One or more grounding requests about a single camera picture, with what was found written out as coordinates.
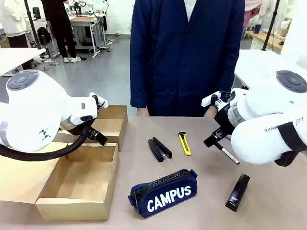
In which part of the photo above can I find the navy Campus pencil case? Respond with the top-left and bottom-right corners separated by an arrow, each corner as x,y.
128,169 -> 199,219

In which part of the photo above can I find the grey metal workbench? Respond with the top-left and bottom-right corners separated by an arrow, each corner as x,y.
69,14 -> 107,60

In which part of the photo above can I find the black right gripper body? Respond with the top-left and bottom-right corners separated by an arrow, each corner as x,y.
213,104 -> 235,135

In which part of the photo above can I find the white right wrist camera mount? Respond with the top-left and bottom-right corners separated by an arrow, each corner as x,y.
201,90 -> 232,108

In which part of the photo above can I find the bystander in white coat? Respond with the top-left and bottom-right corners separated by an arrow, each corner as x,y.
0,0 -> 28,48

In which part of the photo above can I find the black pen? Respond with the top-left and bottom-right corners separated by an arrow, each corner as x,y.
215,143 -> 240,165

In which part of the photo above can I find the white table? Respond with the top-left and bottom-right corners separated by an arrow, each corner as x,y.
0,47 -> 47,77
234,49 -> 307,90

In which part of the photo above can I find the person in blue coat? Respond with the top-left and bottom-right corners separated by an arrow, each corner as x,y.
129,0 -> 246,117

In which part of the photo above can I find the black sleeved arm cable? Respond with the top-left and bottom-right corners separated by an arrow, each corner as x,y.
0,126 -> 93,161
274,121 -> 307,167

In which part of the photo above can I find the black stapler with white label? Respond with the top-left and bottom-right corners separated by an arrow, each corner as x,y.
225,173 -> 250,212

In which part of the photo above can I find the pink cloth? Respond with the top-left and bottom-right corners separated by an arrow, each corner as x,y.
243,6 -> 261,31

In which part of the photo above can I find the person's left forearm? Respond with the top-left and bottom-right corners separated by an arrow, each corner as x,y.
215,55 -> 242,95

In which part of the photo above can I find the bystander in black clothes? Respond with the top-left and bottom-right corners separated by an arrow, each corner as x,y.
40,0 -> 82,64

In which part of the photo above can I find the wooden desk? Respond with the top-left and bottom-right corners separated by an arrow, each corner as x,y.
246,30 -> 283,51

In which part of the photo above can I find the black sleeved right arm cable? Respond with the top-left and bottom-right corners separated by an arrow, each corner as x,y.
274,121 -> 307,167

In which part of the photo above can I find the black tripod pole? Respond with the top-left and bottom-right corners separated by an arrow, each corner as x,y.
261,0 -> 281,51
24,0 -> 43,50

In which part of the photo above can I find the small brown cardboard box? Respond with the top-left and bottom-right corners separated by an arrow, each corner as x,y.
92,104 -> 128,152

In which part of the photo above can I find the yellow utility knife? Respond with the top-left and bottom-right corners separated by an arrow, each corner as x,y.
178,131 -> 192,156

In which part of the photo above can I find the person's left hand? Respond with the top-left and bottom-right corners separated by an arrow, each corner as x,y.
203,106 -> 216,118

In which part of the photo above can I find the black office chair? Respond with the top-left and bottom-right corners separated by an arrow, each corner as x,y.
37,26 -> 52,46

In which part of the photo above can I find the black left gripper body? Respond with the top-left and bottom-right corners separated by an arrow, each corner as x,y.
59,118 -> 96,137

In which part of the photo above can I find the large brown cardboard box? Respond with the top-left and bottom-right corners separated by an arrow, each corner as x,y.
0,141 -> 120,221

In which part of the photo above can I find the person's right forearm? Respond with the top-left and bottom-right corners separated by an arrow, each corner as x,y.
130,57 -> 149,109

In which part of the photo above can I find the black sleeved left arm cable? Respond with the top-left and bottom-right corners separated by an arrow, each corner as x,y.
0,126 -> 93,161

